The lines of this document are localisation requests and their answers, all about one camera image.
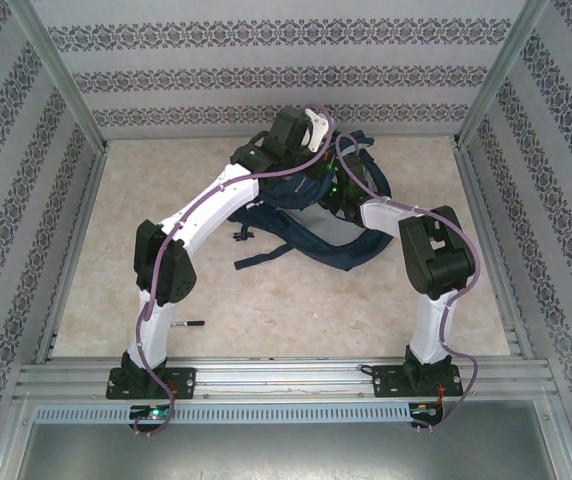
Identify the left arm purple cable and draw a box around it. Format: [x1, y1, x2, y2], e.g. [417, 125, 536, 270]
[137, 102, 341, 437]

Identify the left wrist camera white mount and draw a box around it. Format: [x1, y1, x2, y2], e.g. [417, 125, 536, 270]
[303, 108, 337, 154]

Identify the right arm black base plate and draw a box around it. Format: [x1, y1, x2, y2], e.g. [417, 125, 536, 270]
[371, 363, 465, 400]

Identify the aluminium frame post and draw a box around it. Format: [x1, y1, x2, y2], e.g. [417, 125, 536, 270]
[8, 0, 110, 151]
[456, 0, 551, 149]

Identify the grey metal shelf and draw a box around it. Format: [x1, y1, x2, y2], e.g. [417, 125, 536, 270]
[0, 399, 572, 480]

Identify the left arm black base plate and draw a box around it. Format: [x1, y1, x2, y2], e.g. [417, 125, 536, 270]
[105, 367, 197, 401]

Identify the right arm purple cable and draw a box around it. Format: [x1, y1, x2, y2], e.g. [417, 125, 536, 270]
[334, 133, 482, 435]

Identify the slotted grey cable duct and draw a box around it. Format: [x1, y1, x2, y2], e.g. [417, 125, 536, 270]
[33, 403, 412, 425]

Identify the navy blue backpack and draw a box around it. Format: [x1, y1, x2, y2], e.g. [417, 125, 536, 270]
[230, 130, 395, 272]

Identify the circuit board green light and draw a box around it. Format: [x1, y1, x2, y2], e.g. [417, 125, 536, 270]
[130, 405, 172, 420]

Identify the aluminium side rail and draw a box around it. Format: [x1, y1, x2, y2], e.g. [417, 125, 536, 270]
[451, 139, 535, 359]
[34, 139, 110, 364]

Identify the aluminium mounting rail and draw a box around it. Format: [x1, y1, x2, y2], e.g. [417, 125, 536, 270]
[13, 355, 557, 401]

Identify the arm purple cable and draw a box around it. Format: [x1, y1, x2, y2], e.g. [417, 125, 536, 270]
[334, 133, 482, 435]
[137, 102, 341, 437]

